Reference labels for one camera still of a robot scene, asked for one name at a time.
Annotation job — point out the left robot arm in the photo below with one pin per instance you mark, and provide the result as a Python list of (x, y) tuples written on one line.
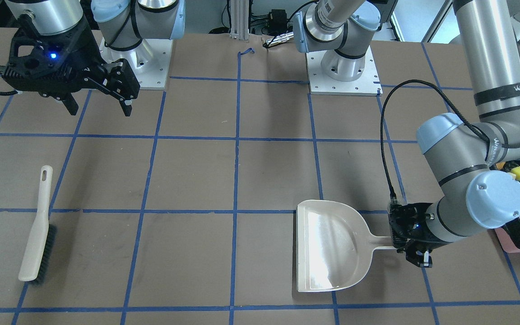
[(461, 154)]

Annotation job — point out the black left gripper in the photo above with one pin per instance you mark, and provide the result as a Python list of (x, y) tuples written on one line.
[(428, 235)]

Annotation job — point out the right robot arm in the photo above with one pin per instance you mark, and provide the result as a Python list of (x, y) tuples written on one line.
[(124, 24)]

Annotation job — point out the aluminium frame post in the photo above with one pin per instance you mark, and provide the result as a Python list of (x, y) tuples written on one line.
[(239, 14)]

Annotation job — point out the beige dustpan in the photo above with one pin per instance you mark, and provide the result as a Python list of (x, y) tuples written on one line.
[(334, 246)]

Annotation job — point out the beige hand brush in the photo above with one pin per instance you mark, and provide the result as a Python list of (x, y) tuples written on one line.
[(42, 235)]

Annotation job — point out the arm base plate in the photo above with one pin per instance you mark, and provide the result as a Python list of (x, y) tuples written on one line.
[(331, 74), (150, 61)]

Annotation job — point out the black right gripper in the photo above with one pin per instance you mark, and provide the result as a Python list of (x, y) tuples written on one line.
[(85, 50)]

